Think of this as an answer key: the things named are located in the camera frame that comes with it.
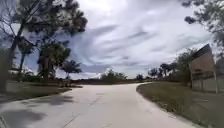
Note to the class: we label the pale concrete path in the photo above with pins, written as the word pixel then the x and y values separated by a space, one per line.
pixel 100 106

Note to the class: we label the row of distant trees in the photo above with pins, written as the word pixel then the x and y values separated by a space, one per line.
pixel 166 70

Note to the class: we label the grass verge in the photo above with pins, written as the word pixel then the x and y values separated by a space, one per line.
pixel 180 101
pixel 25 90

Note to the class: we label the brown building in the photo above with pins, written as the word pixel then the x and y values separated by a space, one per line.
pixel 204 70

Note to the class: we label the tree with dark foliage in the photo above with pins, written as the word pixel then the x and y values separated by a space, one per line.
pixel 206 16

